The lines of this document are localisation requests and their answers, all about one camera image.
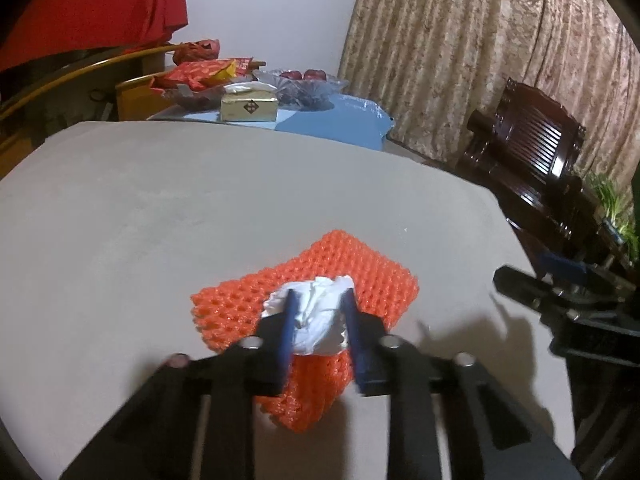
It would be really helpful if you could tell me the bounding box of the orange foam net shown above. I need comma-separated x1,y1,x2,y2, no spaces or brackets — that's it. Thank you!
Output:
190,230,420,433

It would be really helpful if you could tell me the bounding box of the yellow snack packet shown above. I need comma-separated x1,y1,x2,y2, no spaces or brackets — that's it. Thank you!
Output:
200,60,237,86

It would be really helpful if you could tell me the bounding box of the white tissue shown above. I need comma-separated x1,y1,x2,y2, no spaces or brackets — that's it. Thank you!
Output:
260,274,357,356

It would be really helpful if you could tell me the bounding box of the red snack packet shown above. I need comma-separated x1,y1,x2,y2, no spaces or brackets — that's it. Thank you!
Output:
152,59,253,92

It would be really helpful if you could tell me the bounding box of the glass fruit bowl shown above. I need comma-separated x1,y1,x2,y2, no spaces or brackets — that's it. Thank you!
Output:
252,69,350,111

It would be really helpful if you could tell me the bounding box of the green potted plant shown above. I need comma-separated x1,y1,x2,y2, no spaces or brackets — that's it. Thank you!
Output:
585,170,638,256

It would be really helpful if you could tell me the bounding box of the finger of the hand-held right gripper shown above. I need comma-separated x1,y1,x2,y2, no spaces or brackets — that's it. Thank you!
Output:
539,252,636,297
492,265,596,319

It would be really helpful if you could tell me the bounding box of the beige tissue box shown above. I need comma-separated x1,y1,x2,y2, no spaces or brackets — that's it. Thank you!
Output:
220,82,280,123

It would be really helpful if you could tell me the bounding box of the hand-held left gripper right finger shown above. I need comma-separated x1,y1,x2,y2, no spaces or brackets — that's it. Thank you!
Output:
339,287,583,480

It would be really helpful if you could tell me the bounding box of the light wooden furniture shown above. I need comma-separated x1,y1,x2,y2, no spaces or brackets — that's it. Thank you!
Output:
0,45,188,181

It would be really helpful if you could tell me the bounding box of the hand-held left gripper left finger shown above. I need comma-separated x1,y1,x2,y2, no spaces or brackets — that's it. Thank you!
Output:
59,290,301,480

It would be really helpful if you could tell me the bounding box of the beige patterned curtain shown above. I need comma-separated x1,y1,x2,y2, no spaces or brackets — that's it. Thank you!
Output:
337,0,640,201

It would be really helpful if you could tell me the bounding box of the red cloth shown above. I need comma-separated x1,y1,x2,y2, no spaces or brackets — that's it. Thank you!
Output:
0,0,190,73

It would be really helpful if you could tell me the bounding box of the dark wooden chair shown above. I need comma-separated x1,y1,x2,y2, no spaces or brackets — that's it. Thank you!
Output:
457,77,631,281

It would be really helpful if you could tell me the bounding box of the blue tablecloth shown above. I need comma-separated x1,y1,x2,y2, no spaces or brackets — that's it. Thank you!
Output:
147,92,397,153

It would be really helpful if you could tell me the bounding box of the red plastic bag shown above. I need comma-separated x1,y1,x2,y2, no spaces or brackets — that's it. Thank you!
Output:
172,39,221,66

